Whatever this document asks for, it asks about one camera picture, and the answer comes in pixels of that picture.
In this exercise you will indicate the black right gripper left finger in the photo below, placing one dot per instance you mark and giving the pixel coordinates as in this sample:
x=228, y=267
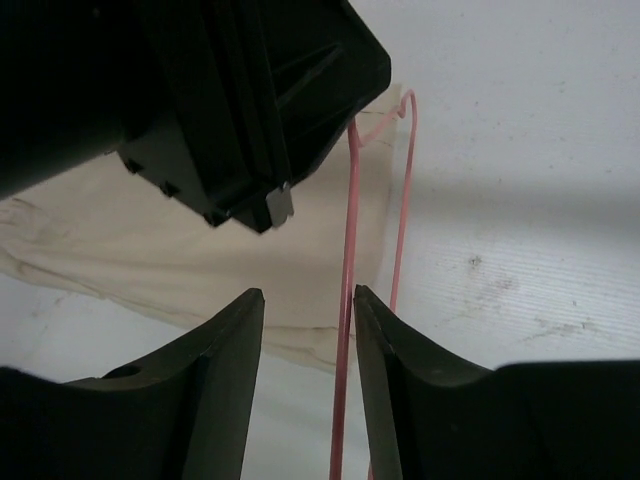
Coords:
x=179, y=412

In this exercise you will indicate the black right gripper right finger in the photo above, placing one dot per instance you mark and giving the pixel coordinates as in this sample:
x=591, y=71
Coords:
x=430, y=414

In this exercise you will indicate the pink wire hanger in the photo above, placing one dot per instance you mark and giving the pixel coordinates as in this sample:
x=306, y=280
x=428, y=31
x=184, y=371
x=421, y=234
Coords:
x=407, y=106

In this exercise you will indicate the beige trousers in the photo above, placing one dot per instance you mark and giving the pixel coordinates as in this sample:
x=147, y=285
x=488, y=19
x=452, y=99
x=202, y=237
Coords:
x=101, y=231

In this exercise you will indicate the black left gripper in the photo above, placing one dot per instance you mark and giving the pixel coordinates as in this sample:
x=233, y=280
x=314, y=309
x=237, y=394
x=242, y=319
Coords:
x=222, y=105

